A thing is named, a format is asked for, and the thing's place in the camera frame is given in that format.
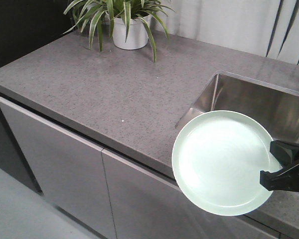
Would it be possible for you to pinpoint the white plant pot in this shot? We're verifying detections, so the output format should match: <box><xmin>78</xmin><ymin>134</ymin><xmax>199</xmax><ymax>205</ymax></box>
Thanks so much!
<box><xmin>113</xmin><ymin>18</ymin><xmax>149</xmax><ymax>50</ymax></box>

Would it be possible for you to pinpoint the white pleated curtain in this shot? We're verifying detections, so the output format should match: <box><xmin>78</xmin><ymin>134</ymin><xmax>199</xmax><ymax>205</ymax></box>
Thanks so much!
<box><xmin>158</xmin><ymin>0</ymin><xmax>299</xmax><ymax>65</ymax></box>

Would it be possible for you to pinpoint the green potted plant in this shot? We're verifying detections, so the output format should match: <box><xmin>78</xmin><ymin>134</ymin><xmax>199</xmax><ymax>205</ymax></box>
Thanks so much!
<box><xmin>63</xmin><ymin>0</ymin><xmax>172</xmax><ymax>62</ymax></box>

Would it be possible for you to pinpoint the stainless steel sink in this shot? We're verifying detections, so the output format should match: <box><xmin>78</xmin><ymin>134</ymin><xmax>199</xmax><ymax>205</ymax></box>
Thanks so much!
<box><xmin>175</xmin><ymin>71</ymin><xmax>299</xmax><ymax>143</ymax></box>

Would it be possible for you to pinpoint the grey sink base cabinet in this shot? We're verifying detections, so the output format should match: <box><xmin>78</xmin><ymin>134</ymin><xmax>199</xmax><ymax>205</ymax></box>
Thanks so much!
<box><xmin>0</xmin><ymin>97</ymin><xmax>279</xmax><ymax>239</ymax></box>

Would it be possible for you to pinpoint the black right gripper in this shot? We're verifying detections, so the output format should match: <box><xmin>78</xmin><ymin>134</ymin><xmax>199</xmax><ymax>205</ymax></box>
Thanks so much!
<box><xmin>260</xmin><ymin>140</ymin><xmax>299</xmax><ymax>192</ymax></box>

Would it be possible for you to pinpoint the light green round plate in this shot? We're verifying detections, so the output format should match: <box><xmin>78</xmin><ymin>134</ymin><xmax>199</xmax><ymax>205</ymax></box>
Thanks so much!
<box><xmin>171</xmin><ymin>110</ymin><xmax>281</xmax><ymax>216</ymax></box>

